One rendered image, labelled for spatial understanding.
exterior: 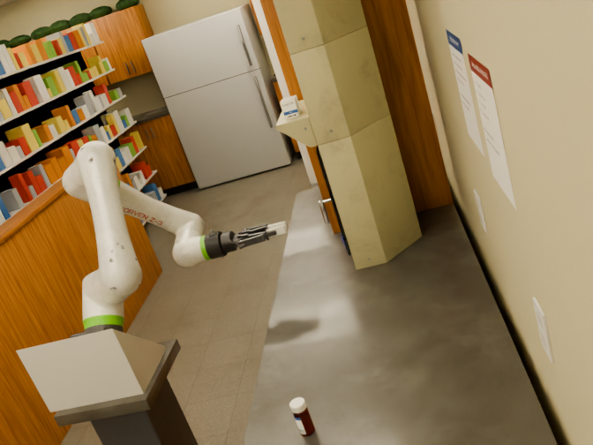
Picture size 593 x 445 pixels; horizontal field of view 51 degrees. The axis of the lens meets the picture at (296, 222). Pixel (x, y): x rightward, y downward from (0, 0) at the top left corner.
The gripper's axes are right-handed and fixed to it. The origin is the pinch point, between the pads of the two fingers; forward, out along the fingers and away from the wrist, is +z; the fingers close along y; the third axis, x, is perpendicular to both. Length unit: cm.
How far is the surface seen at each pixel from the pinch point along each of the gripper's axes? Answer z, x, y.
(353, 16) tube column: 45, -61, 7
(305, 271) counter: 3.9, 20.6, 3.5
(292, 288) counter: -0.3, 20.4, -7.3
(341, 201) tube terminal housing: 25.1, -5.8, -4.9
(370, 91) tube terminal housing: 44, -37, 5
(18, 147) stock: -224, -22, 236
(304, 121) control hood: 21.5, -35.4, -4.5
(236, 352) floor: -77, 116, 111
